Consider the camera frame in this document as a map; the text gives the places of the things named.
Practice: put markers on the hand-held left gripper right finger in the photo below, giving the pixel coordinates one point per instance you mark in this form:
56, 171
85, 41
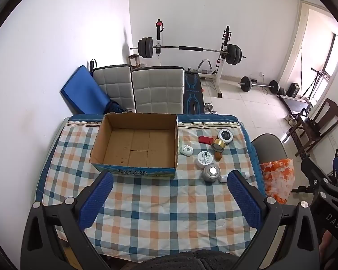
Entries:
245, 199

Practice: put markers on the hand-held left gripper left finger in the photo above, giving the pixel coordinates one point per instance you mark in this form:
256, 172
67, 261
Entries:
97, 199

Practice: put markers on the white tube with teal label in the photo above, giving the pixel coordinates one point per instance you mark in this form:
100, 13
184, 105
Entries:
223, 179

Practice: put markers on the round silver tin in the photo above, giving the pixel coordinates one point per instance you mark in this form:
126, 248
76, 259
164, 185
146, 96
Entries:
210, 173

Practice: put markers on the white jar with label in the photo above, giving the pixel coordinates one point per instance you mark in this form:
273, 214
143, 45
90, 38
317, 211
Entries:
204, 159

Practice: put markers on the cardboard box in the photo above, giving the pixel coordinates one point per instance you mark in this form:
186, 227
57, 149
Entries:
135, 146

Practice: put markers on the white compact with black lid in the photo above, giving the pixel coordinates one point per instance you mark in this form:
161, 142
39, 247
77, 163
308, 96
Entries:
225, 135

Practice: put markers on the small red box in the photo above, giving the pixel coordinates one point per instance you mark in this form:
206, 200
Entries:
205, 139

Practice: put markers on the person's right forearm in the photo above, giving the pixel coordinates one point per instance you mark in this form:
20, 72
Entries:
326, 247

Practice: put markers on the orange patterned bag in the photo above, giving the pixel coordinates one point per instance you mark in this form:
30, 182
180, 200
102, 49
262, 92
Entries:
276, 177

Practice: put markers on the small brown nut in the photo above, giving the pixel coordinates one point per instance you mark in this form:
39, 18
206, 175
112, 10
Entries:
218, 156

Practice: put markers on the dark wooden chair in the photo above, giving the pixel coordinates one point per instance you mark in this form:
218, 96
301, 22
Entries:
326, 118

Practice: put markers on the pair of white shoes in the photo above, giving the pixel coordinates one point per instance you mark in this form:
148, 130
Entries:
291, 119

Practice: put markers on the dark brown low table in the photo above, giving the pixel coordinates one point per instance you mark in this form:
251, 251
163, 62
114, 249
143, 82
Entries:
295, 104

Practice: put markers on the small white earbud case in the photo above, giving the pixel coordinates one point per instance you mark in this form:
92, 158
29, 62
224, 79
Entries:
186, 149

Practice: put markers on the dark grey fleece clothing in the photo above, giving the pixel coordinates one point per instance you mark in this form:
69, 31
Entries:
186, 261

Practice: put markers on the small black box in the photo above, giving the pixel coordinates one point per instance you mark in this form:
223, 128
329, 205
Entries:
293, 90

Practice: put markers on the dark blue cloth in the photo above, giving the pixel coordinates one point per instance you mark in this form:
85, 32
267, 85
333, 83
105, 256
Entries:
115, 107

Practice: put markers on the silver dumbbell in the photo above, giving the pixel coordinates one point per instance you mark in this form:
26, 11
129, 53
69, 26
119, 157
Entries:
208, 107

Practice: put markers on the blue foam mat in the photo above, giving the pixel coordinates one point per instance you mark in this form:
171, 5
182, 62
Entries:
81, 90

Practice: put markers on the short barbell with black plates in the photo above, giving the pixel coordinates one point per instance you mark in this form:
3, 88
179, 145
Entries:
245, 83

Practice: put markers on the grey quilted chair back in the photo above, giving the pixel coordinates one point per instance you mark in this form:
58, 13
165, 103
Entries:
157, 90
112, 81

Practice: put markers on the small wooden stool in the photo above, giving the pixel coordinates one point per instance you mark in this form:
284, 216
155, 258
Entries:
133, 59

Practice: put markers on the long barbell with black plates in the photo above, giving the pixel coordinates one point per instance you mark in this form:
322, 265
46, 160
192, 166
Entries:
169, 47

